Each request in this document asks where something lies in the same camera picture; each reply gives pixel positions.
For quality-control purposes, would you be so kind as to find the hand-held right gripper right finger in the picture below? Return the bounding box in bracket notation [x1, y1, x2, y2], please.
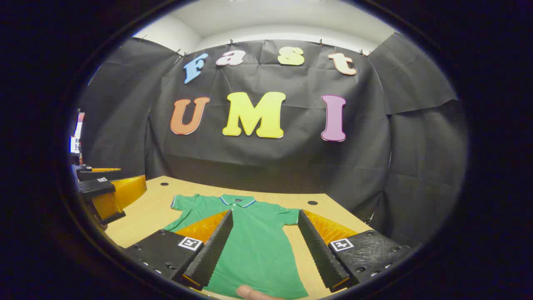
[297, 209, 411, 293]

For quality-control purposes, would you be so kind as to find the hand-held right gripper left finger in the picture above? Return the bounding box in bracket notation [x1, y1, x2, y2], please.
[124, 210, 234, 291]

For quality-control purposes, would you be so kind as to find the green T-shirt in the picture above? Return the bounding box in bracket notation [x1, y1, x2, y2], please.
[162, 194, 309, 300]

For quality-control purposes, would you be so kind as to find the computer monitor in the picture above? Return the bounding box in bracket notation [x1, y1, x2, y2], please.
[69, 112, 86, 165]

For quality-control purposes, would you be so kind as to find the black backdrop cloth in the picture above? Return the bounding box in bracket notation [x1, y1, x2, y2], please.
[77, 31, 469, 250]

